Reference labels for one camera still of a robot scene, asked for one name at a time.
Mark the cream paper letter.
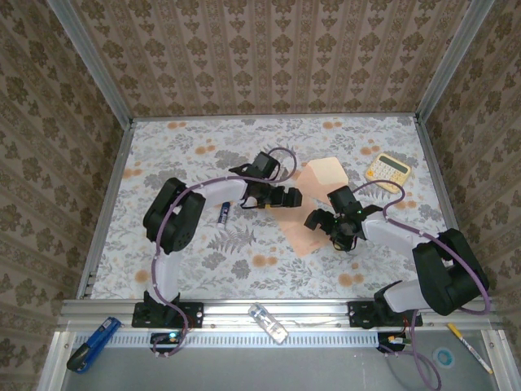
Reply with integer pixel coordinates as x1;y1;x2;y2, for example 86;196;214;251
278;205;331;258

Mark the floral white tablecloth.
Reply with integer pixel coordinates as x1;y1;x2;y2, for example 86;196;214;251
88;116;470;301

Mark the yellow calculator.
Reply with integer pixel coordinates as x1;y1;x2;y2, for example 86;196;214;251
364;152;412;195

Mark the wide aluminium extrusion beam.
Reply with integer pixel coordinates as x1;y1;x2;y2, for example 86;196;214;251
56;299;500;329

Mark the grey metal shelf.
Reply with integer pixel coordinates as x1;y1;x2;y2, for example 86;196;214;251
38;328;512;391

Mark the white yellow marker pen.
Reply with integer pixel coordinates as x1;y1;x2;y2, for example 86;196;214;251
446;323;494;375

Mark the blue black hand tool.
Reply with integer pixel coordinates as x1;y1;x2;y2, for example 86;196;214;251
66;316;122;375

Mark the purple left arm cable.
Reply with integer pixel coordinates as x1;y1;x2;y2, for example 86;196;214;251
150;146;299;360

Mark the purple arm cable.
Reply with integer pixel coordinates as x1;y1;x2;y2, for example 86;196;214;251
352;180;493;388
150;146;299;360

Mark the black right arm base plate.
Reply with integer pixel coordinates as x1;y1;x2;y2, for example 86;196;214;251
347;301;424;329

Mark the aluminium table side rail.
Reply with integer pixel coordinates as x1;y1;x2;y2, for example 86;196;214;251
76;118;136;301
414;116;482;297

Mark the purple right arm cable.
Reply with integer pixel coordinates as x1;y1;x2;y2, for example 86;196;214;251
352;180;493;388

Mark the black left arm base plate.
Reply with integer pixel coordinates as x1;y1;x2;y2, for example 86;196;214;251
133;301;204;329

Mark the white slotted cable duct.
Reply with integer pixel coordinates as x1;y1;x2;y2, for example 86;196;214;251
75;330;383;348

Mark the blue tape ring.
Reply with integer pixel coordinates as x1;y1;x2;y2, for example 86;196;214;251
433;346;455;367

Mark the aluminium frame post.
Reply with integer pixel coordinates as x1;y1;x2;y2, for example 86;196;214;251
415;0;497;123
46;0;134;127

